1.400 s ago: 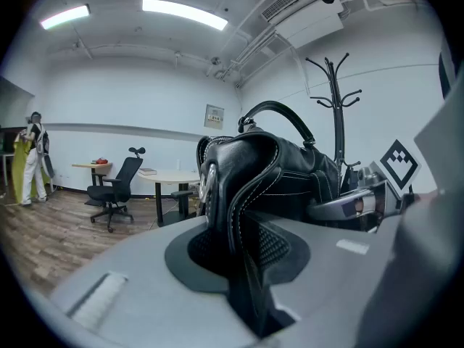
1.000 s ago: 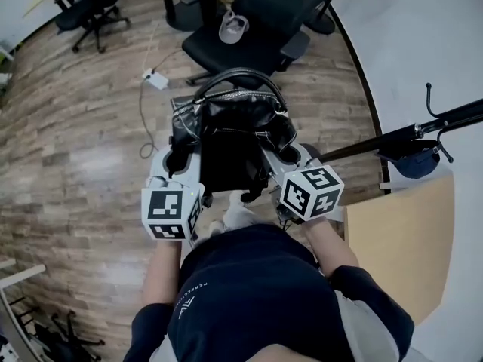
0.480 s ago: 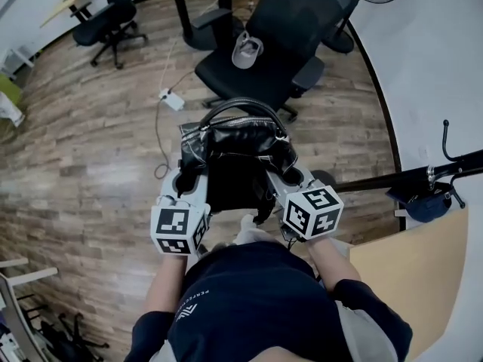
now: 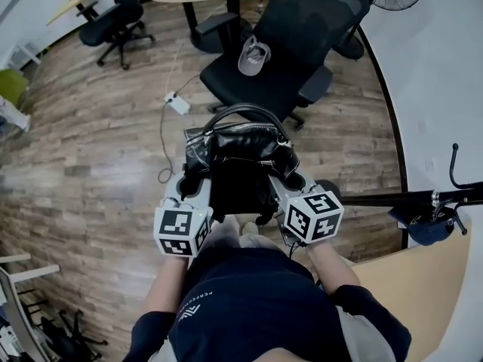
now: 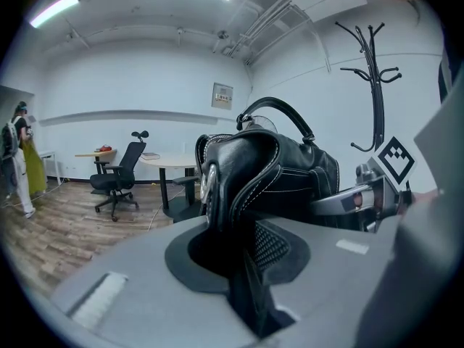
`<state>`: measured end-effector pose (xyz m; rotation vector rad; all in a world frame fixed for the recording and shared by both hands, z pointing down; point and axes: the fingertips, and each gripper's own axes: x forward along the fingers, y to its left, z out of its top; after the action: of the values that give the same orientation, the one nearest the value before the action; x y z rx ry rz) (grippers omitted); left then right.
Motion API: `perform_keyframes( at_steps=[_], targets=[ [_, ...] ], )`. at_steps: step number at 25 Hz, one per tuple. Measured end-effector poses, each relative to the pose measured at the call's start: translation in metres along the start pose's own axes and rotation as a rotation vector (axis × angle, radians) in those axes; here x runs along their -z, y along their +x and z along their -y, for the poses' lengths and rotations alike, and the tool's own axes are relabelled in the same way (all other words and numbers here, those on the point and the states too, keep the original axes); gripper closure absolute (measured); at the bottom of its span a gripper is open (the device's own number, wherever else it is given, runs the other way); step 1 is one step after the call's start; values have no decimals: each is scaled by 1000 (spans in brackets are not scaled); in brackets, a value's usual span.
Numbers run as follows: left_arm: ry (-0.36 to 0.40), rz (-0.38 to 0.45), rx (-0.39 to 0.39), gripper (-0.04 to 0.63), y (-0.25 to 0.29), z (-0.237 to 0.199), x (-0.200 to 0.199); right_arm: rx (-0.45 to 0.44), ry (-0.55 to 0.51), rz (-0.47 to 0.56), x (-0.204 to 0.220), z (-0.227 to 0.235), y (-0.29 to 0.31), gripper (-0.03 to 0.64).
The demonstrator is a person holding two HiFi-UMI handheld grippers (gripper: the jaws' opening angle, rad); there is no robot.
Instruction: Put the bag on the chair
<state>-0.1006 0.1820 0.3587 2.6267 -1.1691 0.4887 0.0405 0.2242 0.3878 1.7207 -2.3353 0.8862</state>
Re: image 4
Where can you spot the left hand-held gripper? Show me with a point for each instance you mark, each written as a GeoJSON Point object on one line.
{"type": "Point", "coordinates": [177, 223]}

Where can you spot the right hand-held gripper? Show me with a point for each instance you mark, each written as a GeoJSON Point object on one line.
{"type": "Point", "coordinates": [315, 217]}

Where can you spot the black leather handbag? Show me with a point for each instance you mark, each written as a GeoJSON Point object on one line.
{"type": "Point", "coordinates": [241, 142]}

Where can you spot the black mesh office chair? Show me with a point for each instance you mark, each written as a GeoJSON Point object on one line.
{"type": "Point", "coordinates": [279, 77]}

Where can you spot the person's right forearm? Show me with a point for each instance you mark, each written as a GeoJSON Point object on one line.
{"type": "Point", "coordinates": [332, 266]}

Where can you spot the person's left forearm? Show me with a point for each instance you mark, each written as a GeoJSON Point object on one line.
{"type": "Point", "coordinates": [162, 289]}

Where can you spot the black swivel office chair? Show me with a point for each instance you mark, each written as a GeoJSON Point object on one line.
{"type": "Point", "coordinates": [113, 21]}

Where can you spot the person's gray trouser legs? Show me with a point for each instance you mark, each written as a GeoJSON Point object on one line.
{"type": "Point", "coordinates": [232, 236]}

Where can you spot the person's light shoe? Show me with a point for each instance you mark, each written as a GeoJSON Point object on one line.
{"type": "Point", "coordinates": [250, 227]}

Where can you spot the black coat rack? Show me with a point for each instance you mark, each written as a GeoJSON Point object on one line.
{"type": "Point", "coordinates": [396, 199]}

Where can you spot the person's navy shirt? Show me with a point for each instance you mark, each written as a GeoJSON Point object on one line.
{"type": "Point", "coordinates": [249, 307]}

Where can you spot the white power strip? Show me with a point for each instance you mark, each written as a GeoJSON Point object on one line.
{"type": "Point", "coordinates": [176, 102]}

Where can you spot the light wooden desk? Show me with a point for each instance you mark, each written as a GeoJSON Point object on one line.
{"type": "Point", "coordinates": [415, 307]}

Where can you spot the gray baseball cap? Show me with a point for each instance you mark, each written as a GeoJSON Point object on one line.
{"type": "Point", "coordinates": [252, 60]}

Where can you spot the green seat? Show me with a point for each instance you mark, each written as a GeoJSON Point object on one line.
{"type": "Point", "coordinates": [11, 87]}

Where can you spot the white metal frame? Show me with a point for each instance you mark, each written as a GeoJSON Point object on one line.
{"type": "Point", "coordinates": [19, 300]}

